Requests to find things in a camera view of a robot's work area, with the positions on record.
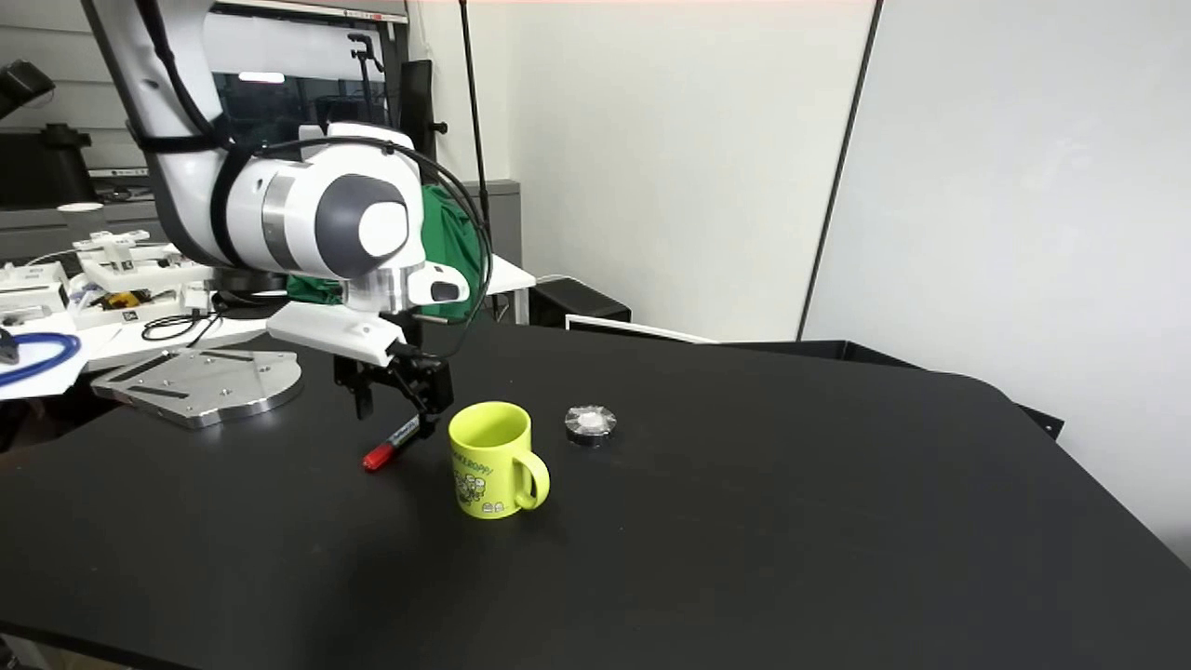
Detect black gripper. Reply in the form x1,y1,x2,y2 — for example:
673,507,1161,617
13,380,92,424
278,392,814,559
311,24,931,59
333,340,453,438

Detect red and black marker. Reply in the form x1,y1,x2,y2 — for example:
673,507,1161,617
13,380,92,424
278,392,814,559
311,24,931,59
360,415,425,472

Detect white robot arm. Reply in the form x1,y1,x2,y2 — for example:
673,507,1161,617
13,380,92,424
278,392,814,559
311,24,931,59
81,0,481,435

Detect yellow cartoon mug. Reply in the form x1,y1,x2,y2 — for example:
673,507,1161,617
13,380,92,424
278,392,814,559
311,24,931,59
447,402,551,519

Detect small silver round object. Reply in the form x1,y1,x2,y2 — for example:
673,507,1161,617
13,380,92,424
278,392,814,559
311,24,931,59
565,407,618,441

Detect silver metal mounting plate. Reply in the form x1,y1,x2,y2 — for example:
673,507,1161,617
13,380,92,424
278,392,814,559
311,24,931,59
92,349,303,428

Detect white side table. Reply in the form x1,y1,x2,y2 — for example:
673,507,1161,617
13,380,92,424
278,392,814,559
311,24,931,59
0,227,539,407

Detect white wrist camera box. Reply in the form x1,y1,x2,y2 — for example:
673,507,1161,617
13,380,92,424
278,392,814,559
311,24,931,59
269,301,403,368

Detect blue cable loop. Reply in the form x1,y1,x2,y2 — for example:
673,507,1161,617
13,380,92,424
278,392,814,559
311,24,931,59
0,328,85,392

